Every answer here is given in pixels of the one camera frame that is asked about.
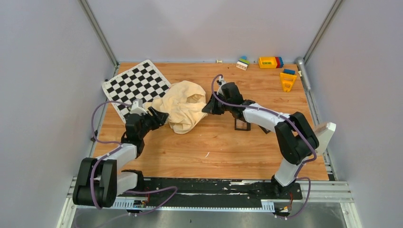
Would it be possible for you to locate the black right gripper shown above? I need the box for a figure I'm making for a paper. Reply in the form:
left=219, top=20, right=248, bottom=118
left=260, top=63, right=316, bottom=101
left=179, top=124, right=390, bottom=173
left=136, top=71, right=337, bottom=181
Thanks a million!
left=202, top=92, right=232, bottom=116

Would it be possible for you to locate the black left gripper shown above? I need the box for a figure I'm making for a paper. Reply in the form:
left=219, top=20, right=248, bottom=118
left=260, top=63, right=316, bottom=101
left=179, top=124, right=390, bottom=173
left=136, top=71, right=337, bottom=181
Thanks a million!
left=138, top=106, right=169, bottom=139

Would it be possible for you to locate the cream yellow garment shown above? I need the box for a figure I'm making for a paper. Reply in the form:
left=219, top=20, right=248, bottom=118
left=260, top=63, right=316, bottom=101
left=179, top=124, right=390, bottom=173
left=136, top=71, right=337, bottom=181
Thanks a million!
left=144, top=80, right=207, bottom=134

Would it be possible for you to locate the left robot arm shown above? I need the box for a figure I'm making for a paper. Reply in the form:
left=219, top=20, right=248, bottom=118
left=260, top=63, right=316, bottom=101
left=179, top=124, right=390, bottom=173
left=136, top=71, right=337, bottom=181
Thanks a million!
left=72, top=107, right=169, bottom=209

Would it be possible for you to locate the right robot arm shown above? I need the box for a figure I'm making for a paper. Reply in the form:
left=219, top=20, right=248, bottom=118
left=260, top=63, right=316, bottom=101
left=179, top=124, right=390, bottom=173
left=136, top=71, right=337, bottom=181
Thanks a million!
left=202, top=80, right=319, bottom=199

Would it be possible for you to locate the black framed magnifier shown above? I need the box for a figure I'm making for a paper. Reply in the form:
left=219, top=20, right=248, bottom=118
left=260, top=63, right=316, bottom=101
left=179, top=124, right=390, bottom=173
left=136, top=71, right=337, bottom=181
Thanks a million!
left=234, top=118, right=251, bottom=131

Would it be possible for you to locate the black white chessboard mat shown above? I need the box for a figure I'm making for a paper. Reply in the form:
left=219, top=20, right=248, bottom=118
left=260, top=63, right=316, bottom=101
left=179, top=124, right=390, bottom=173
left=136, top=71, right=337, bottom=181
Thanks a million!
left=102, top=59, right=171, bottom=122

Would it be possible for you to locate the white toy brick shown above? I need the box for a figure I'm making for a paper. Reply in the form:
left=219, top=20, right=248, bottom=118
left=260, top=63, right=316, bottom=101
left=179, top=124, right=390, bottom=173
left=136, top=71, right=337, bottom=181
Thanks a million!
left=236, top=61, right=249, bottom=71

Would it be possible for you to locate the green blue brick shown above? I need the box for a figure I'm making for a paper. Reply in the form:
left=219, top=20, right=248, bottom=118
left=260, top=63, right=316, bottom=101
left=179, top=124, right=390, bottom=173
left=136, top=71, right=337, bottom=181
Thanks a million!
left=239, top=56, right=249, bottom=65

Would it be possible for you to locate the yellow toy bin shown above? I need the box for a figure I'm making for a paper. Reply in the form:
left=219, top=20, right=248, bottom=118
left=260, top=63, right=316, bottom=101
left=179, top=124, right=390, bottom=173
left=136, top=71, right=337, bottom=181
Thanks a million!
left=258, top=57, right=278, bottom=69

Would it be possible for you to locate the red blue brick stack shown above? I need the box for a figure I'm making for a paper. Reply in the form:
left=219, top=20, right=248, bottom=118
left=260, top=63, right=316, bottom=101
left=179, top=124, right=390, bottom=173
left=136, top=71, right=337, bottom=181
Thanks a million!
left=275, top=57, right=284, bottom=68

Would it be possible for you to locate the blue toy brick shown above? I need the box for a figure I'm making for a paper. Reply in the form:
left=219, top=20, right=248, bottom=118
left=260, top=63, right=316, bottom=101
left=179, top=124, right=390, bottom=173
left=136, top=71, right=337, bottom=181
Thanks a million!
left=283, top=69, right=295, bottom=75

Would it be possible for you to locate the grey metal cylinder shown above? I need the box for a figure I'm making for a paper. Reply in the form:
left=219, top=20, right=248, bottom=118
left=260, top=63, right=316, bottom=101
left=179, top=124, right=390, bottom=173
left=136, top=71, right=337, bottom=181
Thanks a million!
left=295, top=57, right=311, bottom=91

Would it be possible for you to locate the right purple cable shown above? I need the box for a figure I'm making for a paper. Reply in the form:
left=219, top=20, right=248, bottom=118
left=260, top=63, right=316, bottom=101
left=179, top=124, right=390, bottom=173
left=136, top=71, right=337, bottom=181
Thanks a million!
left=211, top=74, right=317, bottom=219

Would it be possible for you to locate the purple cable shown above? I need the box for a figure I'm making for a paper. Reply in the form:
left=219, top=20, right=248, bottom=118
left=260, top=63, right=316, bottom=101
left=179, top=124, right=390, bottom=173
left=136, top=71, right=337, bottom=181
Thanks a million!
left=89, top=100, right=179, bottom=215
left=211, top=74, right=317, bottom=219

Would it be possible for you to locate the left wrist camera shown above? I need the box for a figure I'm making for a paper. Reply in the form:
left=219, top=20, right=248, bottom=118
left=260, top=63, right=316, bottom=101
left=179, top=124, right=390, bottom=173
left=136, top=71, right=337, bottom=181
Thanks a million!
left=129, top=99, right=147, bottom=116

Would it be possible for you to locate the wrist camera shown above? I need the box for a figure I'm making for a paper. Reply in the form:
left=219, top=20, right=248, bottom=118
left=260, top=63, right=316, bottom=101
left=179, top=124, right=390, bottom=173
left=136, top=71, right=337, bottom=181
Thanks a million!
left=129, top=99, right=147, bottom=116
left=216, top=76, right=227, bottom=89

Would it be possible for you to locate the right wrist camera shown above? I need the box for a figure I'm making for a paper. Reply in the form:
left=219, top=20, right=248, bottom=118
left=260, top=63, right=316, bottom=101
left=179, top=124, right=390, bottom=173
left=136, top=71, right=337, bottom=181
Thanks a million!
left=216, top=76, right=227, bottom=89

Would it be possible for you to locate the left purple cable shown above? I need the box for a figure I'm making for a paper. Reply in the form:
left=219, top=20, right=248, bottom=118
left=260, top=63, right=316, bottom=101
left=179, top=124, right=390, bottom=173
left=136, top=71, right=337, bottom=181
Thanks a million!
left=89, top=100, right=179, bottom=215

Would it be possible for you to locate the yellow toy frame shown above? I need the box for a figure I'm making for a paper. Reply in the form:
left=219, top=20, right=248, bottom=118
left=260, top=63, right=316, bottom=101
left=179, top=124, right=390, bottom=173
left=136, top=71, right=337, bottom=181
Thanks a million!
left=279, top=73, right=297, bottom=92

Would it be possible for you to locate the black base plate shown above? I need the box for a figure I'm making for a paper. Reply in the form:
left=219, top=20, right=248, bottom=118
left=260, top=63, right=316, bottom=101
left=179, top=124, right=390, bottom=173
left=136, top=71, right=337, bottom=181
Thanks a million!
left=136, top=178, right=303, bottom=208

